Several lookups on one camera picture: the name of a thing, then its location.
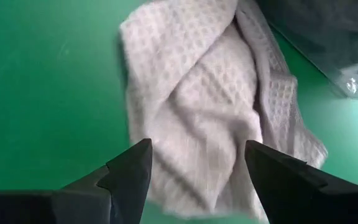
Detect clear plastic bin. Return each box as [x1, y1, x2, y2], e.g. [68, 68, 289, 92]
[255, 0, 358, 101]

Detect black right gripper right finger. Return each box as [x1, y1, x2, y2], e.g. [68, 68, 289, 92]
[244, 139, 358, 224]

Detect dark grey waffle towel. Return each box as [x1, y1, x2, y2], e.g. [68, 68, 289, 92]
[259, 0, 358, 72]

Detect light grey waffle towel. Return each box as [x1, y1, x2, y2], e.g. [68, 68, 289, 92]
[118, 0, 329, 223]

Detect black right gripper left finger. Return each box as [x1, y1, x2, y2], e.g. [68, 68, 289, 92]
[0, 138, 154, 224]

